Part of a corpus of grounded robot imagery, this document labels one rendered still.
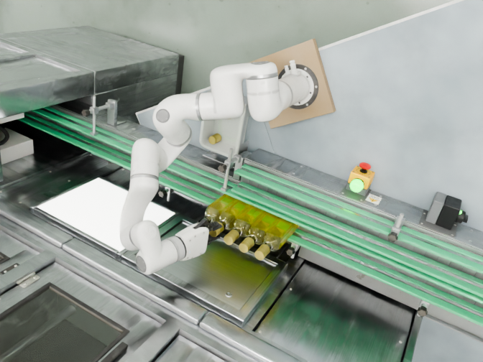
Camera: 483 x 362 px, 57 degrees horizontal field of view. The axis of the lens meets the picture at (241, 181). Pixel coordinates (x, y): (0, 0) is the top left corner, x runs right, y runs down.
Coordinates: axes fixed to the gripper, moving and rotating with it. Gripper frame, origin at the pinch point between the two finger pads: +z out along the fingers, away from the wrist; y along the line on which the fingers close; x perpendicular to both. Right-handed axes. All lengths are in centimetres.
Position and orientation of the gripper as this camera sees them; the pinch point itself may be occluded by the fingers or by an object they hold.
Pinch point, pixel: (213, 231)
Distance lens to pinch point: 147.7
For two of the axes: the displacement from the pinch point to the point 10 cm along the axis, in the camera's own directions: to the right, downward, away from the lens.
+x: -7.1, -4.4, 5.5
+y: 1.7, -8.6, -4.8
